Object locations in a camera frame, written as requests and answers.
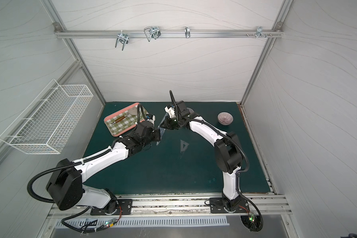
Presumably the clear triangle ruler small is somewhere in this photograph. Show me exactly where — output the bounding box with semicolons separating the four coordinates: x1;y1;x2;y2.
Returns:
180;140;189;158

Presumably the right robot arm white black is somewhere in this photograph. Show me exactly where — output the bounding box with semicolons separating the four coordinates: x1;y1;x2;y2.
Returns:
160;101;250;213

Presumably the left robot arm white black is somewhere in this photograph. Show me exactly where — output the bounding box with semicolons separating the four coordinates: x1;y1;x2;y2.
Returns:
46;121;161;214

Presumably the green checkered cloth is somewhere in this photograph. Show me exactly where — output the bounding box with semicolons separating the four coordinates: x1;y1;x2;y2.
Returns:
104;103;139;137

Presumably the pink tray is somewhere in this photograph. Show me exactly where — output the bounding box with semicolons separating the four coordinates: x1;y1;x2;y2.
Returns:
104;103;154;137

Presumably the striped ceramic bowl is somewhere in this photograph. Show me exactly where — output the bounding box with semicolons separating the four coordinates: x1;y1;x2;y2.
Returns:
217;112;234;126

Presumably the white vent strip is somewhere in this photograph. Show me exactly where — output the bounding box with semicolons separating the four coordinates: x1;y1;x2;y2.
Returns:
66;216;230;229

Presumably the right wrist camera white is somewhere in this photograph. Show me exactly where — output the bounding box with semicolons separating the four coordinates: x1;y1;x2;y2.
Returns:
165;106;176;119

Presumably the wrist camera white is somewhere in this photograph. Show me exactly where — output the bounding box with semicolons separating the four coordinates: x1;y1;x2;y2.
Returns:
165;106;176;119
145;114;156;125

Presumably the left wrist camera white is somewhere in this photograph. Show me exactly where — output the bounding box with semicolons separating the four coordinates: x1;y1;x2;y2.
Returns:
145;114;156;125

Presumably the wooden handled spatula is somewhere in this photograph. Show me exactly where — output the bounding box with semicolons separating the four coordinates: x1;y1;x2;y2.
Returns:
111;115;127;125

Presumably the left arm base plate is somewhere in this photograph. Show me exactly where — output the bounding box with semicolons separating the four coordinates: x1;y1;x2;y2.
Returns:
90;199;133;216

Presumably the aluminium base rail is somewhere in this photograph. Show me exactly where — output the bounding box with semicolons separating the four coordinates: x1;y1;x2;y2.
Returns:
47;194;292;219

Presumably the metal bracket clip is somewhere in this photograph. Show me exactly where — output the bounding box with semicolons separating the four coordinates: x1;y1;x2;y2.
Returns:
184;26;190;39

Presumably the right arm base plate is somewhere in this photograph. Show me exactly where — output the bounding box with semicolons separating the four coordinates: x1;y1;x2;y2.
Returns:
204;197;250;214

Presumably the white wire basket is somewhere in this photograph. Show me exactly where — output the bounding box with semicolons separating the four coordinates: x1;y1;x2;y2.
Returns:
0;79;93;155

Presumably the metal bracket right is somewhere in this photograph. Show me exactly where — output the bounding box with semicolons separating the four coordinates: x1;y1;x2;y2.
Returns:
246;26;272;39

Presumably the right black corrugated cable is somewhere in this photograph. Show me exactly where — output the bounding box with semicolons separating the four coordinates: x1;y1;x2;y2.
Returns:
169;90;264;232

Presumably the black corrugated cable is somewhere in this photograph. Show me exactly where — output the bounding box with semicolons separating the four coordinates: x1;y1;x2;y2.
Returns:
27;147;112;204
169;90;264;232

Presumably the left black corrugated cable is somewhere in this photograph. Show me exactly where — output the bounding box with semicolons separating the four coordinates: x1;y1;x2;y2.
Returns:
27;147;112;204

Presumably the aluminium top rail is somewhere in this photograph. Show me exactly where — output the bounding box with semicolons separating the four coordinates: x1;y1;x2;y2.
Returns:
55;29;284;39

